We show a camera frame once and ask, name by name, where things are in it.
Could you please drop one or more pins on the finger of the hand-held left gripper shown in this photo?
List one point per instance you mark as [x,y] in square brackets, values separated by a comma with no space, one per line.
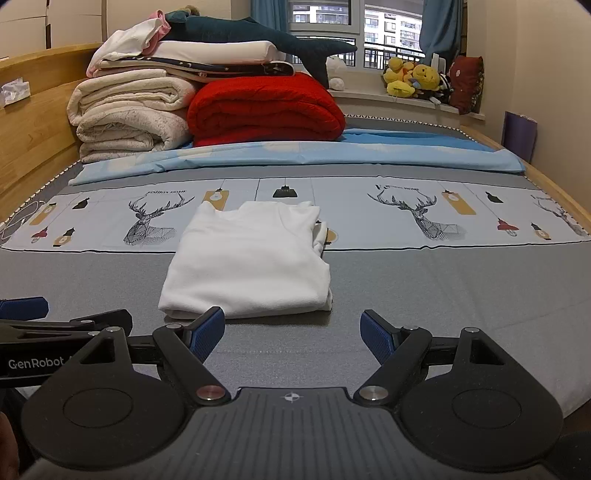
[23,308]
[106,319]

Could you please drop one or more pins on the fluffy cream folded blanket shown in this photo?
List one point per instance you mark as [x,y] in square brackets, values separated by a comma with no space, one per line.
[124,131]

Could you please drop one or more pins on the white shirt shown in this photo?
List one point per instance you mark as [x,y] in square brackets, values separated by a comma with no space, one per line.
[249,267]

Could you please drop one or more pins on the window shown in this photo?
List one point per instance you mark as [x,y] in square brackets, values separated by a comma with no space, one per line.
[351,23]

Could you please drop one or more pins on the white and pink clothes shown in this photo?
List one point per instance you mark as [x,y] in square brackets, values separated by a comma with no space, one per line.
[129,44]

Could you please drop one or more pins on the light blue sheet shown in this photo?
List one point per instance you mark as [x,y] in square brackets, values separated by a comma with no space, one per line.
[323,154]

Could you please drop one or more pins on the white roll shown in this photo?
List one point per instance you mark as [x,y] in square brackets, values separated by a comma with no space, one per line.
[217,50]

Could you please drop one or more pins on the purple bag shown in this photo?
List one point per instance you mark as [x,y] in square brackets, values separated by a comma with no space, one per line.
[519,138]

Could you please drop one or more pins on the tissue packet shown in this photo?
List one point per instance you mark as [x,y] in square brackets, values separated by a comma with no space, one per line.
[14,92]

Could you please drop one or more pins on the smooth cream folded blanket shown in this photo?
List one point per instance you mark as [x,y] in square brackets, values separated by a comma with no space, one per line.
[129,94]

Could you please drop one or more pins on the blue curtain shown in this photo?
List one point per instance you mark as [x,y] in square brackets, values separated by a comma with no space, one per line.
[441,27]
[268,14]

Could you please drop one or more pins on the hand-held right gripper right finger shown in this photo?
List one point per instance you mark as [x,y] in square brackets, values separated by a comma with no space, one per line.
[374,337]

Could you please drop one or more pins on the white wardrobe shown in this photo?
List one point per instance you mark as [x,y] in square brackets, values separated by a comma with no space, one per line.
[69,23]

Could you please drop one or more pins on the yellow plush toy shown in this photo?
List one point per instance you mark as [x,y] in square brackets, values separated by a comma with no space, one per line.
[425,76]
[399,78]

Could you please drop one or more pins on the white plush toy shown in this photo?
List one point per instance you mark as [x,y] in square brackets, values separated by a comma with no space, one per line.
[336,83]

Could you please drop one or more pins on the striped plush toy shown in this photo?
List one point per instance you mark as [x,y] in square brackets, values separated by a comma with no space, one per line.
[444,85]

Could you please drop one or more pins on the deer print bed sheet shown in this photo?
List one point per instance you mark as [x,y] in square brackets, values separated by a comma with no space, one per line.
[369,221]

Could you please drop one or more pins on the teal shark plush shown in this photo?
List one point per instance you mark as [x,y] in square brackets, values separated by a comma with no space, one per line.
[286,41]

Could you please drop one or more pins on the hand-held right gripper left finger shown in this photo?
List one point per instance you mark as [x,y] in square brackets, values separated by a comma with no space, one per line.
[207,333]

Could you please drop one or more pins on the red folded blanket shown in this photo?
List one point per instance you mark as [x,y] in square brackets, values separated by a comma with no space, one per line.
[263,110]

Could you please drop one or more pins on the wooden bed frame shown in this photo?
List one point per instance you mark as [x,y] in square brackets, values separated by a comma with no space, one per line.
[37,138]

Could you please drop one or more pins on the navy star print quilt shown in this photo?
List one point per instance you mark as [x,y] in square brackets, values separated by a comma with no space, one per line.
[231,70]

